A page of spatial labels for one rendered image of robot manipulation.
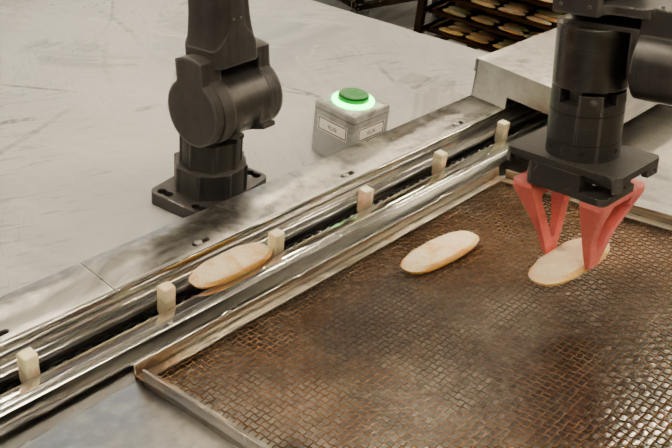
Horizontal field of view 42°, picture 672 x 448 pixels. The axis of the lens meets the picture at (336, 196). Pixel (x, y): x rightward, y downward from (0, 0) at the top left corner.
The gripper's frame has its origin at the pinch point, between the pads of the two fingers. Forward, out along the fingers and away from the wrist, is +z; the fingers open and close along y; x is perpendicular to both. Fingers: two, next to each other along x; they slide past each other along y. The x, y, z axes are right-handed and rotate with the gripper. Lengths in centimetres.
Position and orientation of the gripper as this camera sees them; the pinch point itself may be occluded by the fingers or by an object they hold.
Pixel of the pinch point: (570, 250)
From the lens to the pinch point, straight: 76.4
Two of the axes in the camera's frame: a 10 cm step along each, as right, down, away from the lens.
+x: 7.2, -3.1, 6.2
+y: 6.9, 3.0, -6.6
